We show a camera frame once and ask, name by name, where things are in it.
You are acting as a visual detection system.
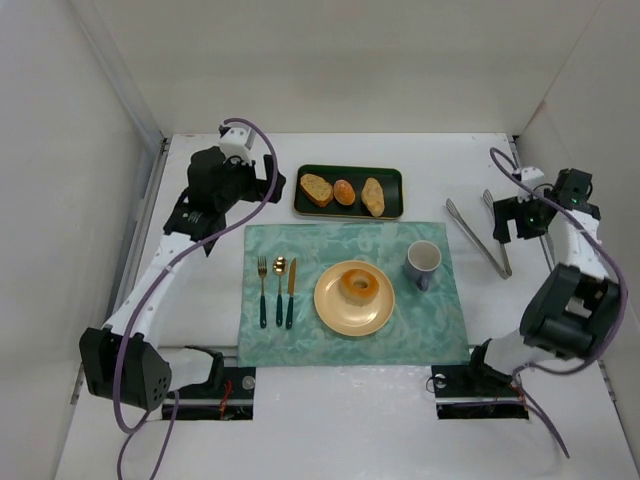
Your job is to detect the lavender mug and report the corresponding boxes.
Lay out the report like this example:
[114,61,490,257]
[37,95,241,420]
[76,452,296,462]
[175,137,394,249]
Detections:
[404,240,442,292]

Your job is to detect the round orange bun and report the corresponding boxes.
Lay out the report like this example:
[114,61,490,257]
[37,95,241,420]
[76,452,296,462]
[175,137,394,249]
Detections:
[333,179,356,206]

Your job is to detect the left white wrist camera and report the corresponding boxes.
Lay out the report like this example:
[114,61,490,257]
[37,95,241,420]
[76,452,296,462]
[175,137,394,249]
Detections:
[218,126,255,164]

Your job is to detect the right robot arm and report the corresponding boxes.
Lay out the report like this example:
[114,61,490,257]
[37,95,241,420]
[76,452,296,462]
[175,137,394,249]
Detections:
[468,167,623,388]

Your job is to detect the teal patterned placemat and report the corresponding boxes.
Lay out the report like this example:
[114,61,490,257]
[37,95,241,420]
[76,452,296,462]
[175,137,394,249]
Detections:
[238,222,469,367]

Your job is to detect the sliced bread piece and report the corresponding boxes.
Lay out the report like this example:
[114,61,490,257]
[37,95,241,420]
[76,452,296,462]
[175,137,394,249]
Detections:
[299,173,334,208]

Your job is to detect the yellow round plate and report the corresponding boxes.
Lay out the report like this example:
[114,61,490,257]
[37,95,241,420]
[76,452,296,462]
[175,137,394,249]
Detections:
[314,260,395,337]

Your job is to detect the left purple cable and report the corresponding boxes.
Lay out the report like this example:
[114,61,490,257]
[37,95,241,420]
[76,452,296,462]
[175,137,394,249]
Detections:
[111,117,279,480]

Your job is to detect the gold knife green handle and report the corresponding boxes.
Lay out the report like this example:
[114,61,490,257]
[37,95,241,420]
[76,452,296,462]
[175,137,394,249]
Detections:
[285,258,297,330]

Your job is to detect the gold fork green handle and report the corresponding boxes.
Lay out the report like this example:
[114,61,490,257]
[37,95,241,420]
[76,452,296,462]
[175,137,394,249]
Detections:
[257,256,268,329]

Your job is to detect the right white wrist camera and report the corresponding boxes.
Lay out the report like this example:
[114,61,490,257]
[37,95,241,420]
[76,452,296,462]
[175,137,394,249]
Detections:
[512,167,545,203]

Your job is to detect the gold spoon green handle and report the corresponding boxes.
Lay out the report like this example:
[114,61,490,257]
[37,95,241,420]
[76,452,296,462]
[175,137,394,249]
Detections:
[273,256,287,327]

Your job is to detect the glazed bagel ring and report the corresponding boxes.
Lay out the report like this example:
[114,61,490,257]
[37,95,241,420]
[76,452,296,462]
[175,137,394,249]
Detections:
[338,268,379,304]

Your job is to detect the dark green rectangular tray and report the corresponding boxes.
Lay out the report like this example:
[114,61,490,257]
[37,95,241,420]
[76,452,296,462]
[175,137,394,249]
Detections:
[293,164,404,220]

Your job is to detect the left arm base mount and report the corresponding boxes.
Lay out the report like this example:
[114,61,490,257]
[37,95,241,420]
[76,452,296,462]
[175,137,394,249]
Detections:
[176,352,256,421]

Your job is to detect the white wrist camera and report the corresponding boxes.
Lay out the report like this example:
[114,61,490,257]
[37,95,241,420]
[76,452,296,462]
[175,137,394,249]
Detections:
[218,126,255,164]
[512,167,545,203]

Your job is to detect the metal serving tongs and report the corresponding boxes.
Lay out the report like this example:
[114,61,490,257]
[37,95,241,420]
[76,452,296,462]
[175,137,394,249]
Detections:
[444,189,513,280]

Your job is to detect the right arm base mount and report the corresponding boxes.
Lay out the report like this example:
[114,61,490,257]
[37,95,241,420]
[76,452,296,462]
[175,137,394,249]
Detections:
[425,341,529,420]

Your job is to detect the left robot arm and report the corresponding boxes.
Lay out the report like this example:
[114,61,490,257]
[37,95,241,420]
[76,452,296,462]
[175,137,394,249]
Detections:
[79,146,286,411]

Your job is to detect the oblong potato-shaped bread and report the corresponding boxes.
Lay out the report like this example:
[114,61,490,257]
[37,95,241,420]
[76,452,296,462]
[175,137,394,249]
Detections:
[361,177,385,217]

